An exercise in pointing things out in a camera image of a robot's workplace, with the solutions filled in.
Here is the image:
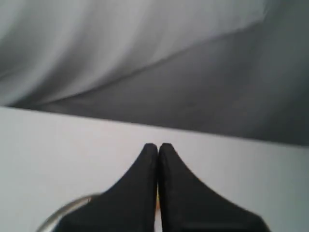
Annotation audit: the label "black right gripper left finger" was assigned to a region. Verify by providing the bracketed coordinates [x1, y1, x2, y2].
[55, 144, 158, 232]

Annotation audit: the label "round stainless steel plate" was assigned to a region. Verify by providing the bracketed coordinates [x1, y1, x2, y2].
[35, 193, 100, 232]

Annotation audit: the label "grey backdrop cloth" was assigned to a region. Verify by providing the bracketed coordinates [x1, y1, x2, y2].
[0, 0, 309, 145]

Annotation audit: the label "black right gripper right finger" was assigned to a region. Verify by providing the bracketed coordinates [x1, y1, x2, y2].
[158, 143, 270, 232]

